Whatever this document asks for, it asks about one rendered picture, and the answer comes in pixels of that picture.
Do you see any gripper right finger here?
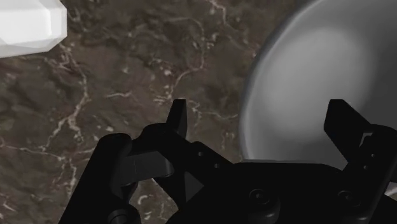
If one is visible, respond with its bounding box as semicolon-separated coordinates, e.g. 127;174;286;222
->
323;99;397;224

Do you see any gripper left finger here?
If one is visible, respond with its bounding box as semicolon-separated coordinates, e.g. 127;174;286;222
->
58;99;234;224

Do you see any grey bowl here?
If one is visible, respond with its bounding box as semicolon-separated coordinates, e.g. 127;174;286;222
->
239;0;397;197

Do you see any white faceted object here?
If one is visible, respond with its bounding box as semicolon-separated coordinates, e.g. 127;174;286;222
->
0;0;68;59

